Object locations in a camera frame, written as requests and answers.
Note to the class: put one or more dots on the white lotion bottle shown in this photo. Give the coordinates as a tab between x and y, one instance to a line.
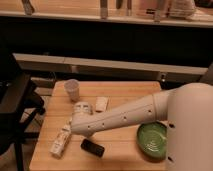
61	140

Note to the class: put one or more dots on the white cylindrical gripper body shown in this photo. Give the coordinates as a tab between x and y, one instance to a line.
82	107

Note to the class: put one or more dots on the wooden bench rail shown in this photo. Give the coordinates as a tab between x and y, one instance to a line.
120	69

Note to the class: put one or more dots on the green bowl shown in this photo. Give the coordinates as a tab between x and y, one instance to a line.
152	139

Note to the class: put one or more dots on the black chair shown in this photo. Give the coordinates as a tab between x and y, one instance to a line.
19	103

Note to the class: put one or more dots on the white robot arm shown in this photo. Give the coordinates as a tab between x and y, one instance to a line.
188	110

